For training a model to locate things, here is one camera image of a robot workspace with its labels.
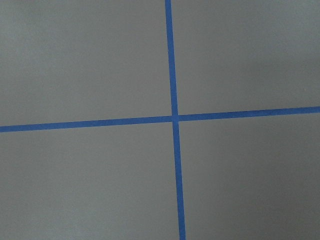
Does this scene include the blue tape grid lines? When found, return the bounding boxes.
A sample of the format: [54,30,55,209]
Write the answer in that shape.
[0,0,320,240]

